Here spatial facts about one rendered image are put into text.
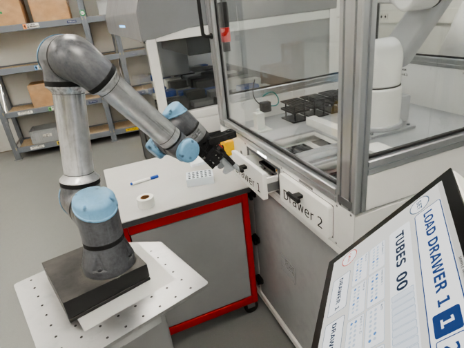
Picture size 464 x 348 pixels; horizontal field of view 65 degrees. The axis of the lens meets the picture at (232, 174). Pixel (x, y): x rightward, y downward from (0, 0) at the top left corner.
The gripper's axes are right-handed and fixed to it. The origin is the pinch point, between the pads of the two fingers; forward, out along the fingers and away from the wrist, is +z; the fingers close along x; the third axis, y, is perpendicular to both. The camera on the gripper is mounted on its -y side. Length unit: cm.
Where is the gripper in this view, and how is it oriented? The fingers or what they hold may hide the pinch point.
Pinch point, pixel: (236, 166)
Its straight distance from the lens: 142.4
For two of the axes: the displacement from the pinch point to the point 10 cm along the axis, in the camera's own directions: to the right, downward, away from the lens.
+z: 6.1, 6.0, 5.2
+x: 3.8, 3.5, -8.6
